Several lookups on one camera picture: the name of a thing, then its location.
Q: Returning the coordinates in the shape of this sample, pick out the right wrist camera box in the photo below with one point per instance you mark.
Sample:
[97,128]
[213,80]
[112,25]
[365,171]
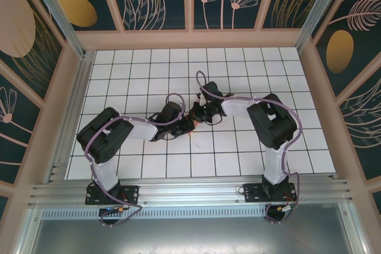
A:
[197,112]

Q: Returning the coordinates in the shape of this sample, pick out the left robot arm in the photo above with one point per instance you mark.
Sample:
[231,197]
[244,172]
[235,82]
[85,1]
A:
[143,129]

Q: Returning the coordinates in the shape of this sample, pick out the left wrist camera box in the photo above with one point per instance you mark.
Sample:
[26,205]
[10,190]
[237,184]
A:
[185,127]

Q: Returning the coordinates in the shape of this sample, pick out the aluminium side rail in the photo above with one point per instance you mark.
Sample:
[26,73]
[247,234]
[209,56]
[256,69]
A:
[80,87]

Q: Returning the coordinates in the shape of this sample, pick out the wall panel with feather outline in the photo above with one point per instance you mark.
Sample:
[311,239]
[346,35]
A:
[357,57]

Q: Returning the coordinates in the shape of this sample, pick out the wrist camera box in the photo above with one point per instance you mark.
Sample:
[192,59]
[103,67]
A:
[197,112]
[185,127]

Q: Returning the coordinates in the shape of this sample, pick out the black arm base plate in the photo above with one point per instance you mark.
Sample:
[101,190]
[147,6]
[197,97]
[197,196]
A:
[253,193]
[131,193]

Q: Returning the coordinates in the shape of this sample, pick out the short aluminium frame strut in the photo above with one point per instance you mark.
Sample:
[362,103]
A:
[28,233]
[354,230]

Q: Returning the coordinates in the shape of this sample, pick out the aluminium frame post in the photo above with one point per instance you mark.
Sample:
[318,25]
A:
[315,13]
[59,22]

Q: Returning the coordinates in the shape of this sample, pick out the wide aluminium mounting rail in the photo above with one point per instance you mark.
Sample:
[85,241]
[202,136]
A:
[190,191]

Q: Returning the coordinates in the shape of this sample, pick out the grey metal sheet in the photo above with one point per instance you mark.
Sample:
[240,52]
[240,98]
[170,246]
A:
[190,236]

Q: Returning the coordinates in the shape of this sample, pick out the pink paper sheet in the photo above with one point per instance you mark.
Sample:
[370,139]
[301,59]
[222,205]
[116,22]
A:
[194,123]

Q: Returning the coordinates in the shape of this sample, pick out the wall panel with yellow oval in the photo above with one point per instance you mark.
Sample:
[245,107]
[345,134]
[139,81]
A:
[77,10]

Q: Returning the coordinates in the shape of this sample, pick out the wall panel with single flower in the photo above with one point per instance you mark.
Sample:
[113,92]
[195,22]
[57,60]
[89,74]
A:
[15,135]

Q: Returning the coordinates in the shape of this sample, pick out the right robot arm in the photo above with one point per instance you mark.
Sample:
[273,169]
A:
[235,106]

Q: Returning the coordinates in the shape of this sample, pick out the wall panel with large circle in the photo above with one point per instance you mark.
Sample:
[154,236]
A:
[18,28]

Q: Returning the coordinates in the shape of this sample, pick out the wall panel with fern outlines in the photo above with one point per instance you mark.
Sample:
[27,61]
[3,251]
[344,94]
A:
[363,123]

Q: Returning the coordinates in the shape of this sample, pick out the small circuit board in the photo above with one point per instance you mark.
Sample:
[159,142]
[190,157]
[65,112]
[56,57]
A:
[110,210]

